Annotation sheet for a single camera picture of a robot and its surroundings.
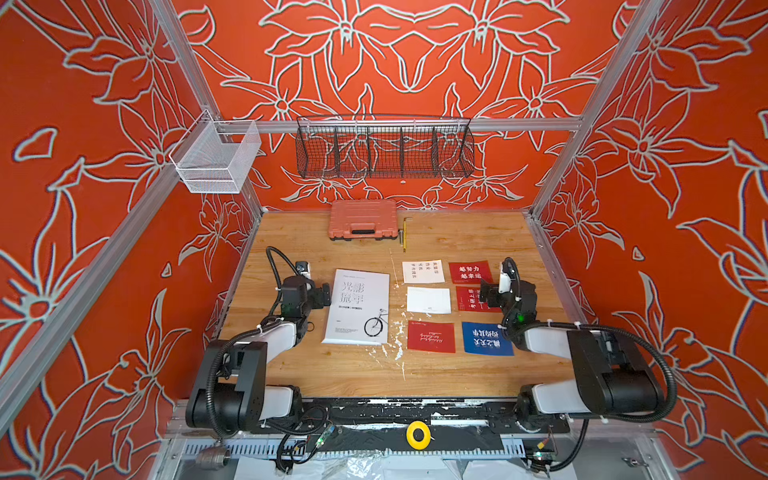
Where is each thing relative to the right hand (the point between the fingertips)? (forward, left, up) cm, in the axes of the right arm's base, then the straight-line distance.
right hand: (499, 277), depth 92 cm
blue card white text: (-17, +6, -7) cm, 20 cm away
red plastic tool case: (+26, +45, -1) cm, 52 cm away
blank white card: (-4, +22, -8) cm, 23 cm away
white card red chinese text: (+6, +25, -7) cm, 26 cm away
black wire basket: (+37, +38, +24) cm, 58 cm away
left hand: (-2, +59, -1) cm, 59 cm away
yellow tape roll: (-42, +27, -6) cm, 50 cm away
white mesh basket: (+28, +91, +25) cm, 99 cm away
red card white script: (-17, +22, -8) cm, 28 cm away
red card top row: (+6, +6, -6) cm, 11 cm away
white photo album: (-10, +44, -4) cm, 45 cm away
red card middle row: (-4, +8, -7) cm, 12 cm away
